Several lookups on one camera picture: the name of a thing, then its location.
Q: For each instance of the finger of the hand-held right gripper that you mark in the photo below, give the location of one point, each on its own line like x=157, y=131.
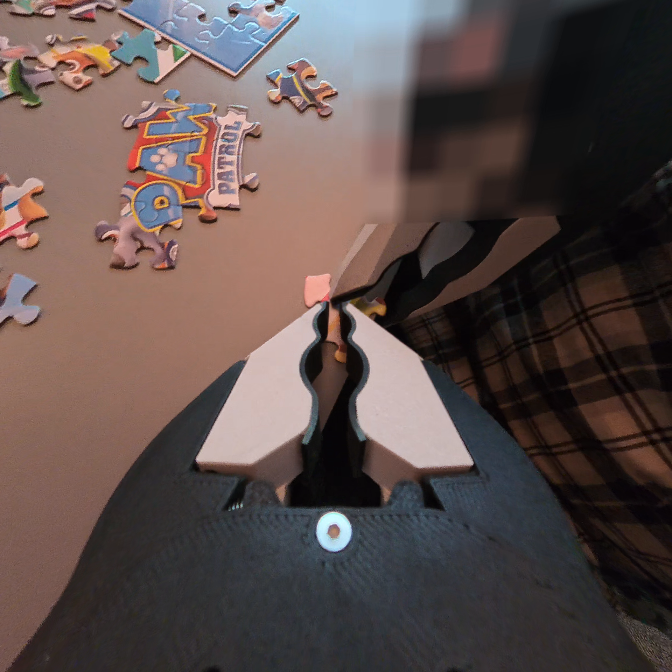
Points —
x=372, y=252
x=514, y=246

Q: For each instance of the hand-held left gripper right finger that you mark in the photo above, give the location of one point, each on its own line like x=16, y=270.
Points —
x=414, y=414

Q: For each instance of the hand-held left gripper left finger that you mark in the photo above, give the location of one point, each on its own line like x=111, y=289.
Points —
x=257, y=414

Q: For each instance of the grey purple puzzle piece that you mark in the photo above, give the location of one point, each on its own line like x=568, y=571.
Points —
x=131, y=241

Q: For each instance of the assembled logo puzzle section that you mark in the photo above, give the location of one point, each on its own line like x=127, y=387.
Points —
x=178, y=157

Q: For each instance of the yellow dog puzzle piece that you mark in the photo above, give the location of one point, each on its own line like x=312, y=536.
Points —
x=84, y=57

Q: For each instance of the orange dog face puzzle piece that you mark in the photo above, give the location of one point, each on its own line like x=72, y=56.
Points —
x=92, y=9

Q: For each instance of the plaid shirt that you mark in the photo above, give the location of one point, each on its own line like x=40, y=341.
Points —
x=551, y=367

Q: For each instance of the assembled light blue puzzle section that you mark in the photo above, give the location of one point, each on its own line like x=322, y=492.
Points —
x=225, y=36

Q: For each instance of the teal green corner puzzle piece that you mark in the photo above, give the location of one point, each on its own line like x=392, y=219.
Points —
x=141, y=52

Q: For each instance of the green purple puzzle piece pair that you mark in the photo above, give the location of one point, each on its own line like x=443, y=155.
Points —
x=23, y=73

